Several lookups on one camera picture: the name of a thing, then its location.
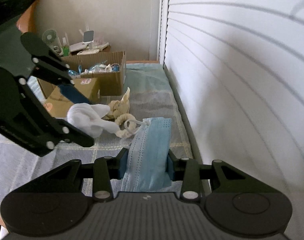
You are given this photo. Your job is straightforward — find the white socks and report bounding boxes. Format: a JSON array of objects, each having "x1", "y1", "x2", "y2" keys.
[{"x1": 66, "y1": 103, "x2": 121, "y2": 139}]

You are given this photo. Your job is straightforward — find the cream fabric scrunchie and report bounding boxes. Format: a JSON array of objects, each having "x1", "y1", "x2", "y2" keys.
[{"x1": 115, "y1": 113, "x2": 138, "y2": 139}]

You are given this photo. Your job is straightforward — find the blue surgical face mask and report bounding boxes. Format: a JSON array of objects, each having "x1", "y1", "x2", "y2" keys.
[{"x1": 121, "y1": 117, "x2": 172, "y2": 192}]

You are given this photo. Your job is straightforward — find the cream knotted cloth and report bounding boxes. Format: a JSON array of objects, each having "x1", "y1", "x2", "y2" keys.
[{"x1": 103, "y1": 87, "x2": 130, "y2": 120}]

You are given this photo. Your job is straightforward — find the small green desk fan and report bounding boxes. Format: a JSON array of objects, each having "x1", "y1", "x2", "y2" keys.
[{"x1": 42, "y1": 29, "x2": 62, "y2": 56}]

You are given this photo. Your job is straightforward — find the small green bottle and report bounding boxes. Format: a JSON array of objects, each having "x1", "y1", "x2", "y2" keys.
[{"x1": 62, "y1": 45, "x2": 70, "y2": 57}]

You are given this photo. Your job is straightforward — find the tan tissue pack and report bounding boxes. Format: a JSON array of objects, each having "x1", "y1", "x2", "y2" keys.
[{"x1": 43, "y1": 77, "x2": 102, "y2": 119}]

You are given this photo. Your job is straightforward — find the wooden headboard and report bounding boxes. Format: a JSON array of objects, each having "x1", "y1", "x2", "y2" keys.
[{"x1": 16, "y1": 0, "x2": 38, "y2": 33}]

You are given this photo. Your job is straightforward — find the white wifi router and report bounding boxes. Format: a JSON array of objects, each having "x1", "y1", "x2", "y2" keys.
[{"x1": 69, "y1": 29, "x2": 110, "y2": 54}]

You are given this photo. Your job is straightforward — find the white remote control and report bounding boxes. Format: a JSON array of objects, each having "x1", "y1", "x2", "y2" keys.
[{"x1": 77, "y1": 49, "x2": 100, "y2": 56}]

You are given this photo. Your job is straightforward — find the open cardboard box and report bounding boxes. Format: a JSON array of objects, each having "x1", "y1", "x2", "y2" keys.
[{"x1": 61, "y1": 51, "x2": 127, "y2": 96}]

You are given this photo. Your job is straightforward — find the blue grey plaid bedsheet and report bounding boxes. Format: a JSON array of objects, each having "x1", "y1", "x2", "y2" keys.
[{"x1": 0, "y1": 63, "x2": 193, "y2": 204}]

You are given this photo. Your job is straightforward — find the white louvered closet door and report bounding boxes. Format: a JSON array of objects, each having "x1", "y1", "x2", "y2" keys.
[{"x1": 158, "y1": 0, "x2": 304, "y2": 240}]

